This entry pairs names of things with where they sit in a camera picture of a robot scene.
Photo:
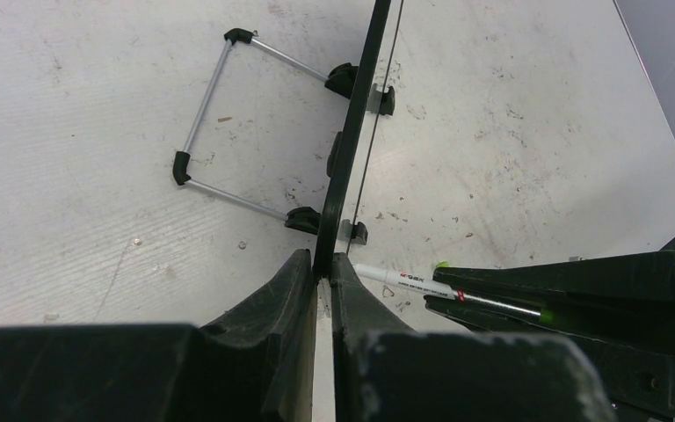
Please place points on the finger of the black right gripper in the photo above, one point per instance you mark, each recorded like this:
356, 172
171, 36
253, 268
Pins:
648, 276
634, 354

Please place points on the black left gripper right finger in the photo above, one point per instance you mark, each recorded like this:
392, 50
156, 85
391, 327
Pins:
386, 371

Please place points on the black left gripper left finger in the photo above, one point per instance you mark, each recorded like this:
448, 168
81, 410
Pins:
104, 372

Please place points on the silver marker pen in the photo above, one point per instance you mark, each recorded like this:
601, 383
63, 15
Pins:
430, 287

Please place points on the black framed small whiteboard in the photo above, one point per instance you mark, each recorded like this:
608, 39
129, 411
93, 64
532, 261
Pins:
349, 145

